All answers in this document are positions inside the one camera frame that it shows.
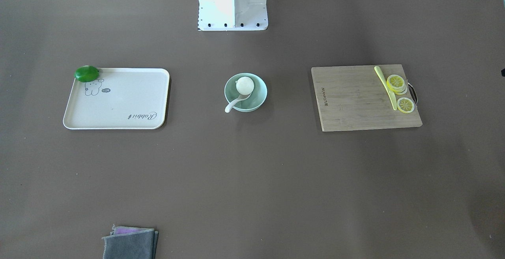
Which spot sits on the green lime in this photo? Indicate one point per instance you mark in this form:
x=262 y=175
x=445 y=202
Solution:
x=86 y=74

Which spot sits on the grey folded cloth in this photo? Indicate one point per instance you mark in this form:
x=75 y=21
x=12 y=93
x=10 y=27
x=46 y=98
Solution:
x=130 y=243

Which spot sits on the upper lemon slice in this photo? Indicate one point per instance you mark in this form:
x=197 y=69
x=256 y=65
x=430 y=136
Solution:
x=397 y=84

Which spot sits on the white steamed bun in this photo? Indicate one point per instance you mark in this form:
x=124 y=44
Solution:
x=244 y=85

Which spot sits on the wooden cutting board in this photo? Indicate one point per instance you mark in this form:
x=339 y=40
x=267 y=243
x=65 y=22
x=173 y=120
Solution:
x=353 y=98

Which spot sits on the yellow plastic knife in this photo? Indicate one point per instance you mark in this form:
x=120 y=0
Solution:
x=390 y=93

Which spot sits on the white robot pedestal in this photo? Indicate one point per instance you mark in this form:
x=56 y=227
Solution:
x=232 y=15

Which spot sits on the lower lemon slice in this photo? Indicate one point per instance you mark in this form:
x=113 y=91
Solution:
x=405 y=105

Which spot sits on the white ceramic spoon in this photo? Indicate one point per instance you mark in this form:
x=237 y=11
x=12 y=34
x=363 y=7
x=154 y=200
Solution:
x=240 y=98

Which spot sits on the lemon slice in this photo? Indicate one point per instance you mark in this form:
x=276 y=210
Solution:
x=397 y=84
x=405 y=105

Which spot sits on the mint green bowl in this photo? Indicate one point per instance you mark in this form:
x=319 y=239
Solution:
x=258 y=95

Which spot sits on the cream rabbit tray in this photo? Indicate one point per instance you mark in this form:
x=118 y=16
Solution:
x=120 y=99

